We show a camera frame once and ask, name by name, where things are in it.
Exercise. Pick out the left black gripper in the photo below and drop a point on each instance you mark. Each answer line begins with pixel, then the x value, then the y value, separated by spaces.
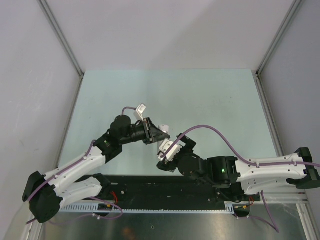
pixel 152 134

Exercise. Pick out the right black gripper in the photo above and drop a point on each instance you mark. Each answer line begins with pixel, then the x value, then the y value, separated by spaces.
pixel 190 145

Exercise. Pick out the white remote control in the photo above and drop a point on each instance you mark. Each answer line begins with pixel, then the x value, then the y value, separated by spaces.
pixel 162 145

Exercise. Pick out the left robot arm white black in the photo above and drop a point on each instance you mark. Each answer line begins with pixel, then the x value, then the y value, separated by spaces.
pixel 47 193

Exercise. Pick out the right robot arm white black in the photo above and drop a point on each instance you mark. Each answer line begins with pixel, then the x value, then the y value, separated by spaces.
pixel 223 172

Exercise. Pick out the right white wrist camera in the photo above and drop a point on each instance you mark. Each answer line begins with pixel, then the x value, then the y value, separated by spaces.
pixel 167 150

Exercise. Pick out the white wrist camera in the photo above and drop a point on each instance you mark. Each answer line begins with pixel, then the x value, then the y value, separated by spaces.
pixel 167 150
pixel 138 112

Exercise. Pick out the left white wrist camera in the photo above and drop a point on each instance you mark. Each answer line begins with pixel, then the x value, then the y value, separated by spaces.
pixel 138 112

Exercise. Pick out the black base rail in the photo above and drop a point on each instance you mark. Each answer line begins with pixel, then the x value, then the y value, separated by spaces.
pixel 169 192

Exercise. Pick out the grey slotted cable duct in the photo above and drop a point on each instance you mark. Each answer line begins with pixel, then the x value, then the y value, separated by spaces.
pixel 104 208

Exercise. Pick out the left aluminium frame post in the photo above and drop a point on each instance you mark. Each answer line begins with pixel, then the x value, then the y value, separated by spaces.
pixel 53 22

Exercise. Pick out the aluminium frame post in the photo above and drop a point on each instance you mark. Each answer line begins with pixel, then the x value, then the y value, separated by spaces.
pixel 282 30
pixel 53 22

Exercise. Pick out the right aluminium frame post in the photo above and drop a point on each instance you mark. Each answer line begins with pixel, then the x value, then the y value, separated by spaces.
pixel 282 30

